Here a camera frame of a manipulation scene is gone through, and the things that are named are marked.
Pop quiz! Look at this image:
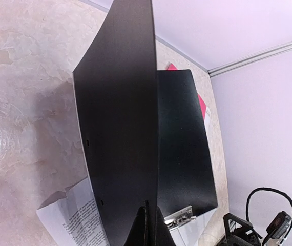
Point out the silver metal folder clip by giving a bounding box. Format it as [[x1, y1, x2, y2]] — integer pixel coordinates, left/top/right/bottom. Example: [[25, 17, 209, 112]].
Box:
[[164, 206, 197, 231]]

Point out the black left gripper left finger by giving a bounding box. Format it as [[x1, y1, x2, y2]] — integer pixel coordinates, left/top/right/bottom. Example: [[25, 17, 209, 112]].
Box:
[[124, 201, 149, 246]]

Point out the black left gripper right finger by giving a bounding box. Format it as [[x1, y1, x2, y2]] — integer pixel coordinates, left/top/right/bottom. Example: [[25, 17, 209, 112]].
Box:
[[149, 208, 176, 246]]

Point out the printed text paper sheet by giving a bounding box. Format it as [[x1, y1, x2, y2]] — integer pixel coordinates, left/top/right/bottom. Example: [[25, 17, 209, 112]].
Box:
[[36, 178, 108, 246]]

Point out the red plastic folder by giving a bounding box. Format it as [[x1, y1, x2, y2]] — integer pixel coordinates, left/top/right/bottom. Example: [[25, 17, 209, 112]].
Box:
[[166, 63, 212, 134]]

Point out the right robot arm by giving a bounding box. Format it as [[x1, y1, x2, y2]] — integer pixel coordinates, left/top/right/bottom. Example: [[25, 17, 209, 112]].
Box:
[[223, 211, 292, 245]]

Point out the right aluminium corner post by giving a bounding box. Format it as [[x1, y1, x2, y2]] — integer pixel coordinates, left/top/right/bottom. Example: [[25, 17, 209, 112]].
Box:
[[207, 41, 292, 77]]

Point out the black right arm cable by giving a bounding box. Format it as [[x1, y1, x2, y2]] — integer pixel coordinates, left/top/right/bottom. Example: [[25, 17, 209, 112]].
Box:
[[245, 187, 292, 246]]

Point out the black clip folder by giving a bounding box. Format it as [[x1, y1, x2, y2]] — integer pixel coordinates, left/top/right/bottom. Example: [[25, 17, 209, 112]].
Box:
[[73, 1, 218, 245]]

